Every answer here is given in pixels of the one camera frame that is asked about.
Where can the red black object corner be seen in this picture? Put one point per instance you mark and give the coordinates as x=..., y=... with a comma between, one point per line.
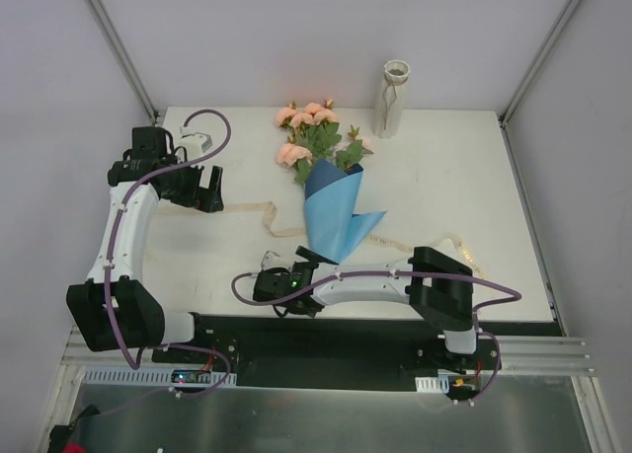
x=59, y=439

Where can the blue wrapping paper sheet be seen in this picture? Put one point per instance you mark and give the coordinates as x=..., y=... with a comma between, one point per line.
x=334, y=230

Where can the aluminium frame post right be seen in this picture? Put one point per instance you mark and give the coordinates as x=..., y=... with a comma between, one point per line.
x=553, y=37

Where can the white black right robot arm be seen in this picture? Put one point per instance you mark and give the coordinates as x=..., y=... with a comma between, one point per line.
x=445, y=304

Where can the aluminium frame post left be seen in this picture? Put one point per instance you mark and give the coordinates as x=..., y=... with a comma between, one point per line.
x=107, y=27

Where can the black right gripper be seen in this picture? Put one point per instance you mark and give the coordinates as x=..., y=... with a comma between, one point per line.
x=300, y=267

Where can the white slotted cable duct right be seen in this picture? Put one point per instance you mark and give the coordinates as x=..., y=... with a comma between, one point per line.
x=432, y=385

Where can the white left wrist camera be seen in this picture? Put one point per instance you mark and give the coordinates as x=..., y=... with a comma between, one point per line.
x=195, y=145

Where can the white ribbed ceramic vase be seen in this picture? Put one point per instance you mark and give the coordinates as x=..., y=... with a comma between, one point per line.
x=391, y=98

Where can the cream printed ribbon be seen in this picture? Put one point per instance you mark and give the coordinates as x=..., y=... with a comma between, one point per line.
x=183, y=242

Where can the white slotted cable duct left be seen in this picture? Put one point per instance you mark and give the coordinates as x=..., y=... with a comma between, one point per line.
x=157, y=377

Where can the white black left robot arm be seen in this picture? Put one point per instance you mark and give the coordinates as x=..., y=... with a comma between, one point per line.
x=112, y=309

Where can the aluminium frame post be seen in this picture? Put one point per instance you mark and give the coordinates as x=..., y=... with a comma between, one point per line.
x=107, y=27
x=553, y=37

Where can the white slotted cable duct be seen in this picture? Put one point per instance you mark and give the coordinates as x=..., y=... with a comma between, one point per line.
x=432, y=385
x=157, y=377

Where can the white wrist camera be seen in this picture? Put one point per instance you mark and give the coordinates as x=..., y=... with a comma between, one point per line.
x=195, y=145
x=272, y=260

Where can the aluminium extrusion rail right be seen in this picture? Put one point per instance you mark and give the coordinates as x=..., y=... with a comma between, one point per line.
x=546, y=356

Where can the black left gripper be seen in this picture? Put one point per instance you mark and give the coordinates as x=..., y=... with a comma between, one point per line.
x=198, y=188

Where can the pink rose stem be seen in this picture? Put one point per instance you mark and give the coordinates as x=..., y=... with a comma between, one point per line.
x=350, y=151
x=298, y=158
x=314, y=126

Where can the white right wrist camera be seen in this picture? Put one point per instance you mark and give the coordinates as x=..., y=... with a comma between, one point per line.
x=272, y=260

